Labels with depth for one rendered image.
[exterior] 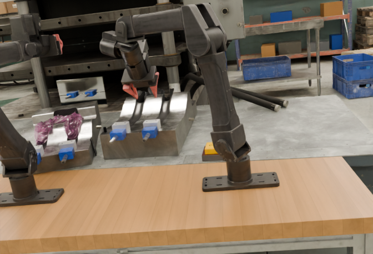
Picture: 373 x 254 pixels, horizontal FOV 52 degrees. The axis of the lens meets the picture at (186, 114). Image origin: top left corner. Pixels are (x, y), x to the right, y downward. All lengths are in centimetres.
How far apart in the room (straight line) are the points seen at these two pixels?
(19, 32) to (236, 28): 114
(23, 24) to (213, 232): 80
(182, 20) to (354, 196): 58
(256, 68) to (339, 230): 420
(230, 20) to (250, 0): 586
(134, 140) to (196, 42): 48
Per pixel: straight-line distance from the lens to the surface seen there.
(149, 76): 116
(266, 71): 502
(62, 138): 145
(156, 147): 127
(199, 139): 139
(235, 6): 202
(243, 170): 100
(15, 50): 115
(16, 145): 111
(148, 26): 105
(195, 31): 93
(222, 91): 95
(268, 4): 789
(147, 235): 90
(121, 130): 127
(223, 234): 88
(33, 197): 116
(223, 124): 96
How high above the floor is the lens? 126
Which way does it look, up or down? 16 degrees down
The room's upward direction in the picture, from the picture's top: 7 degrees counter-clockwise
